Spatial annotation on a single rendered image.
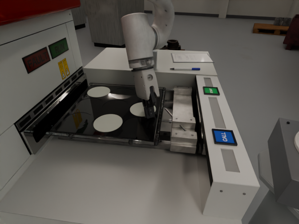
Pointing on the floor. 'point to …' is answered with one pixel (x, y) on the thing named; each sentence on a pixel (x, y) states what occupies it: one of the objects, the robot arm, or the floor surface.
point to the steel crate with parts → (292, 33)
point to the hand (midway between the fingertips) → (149, 111)
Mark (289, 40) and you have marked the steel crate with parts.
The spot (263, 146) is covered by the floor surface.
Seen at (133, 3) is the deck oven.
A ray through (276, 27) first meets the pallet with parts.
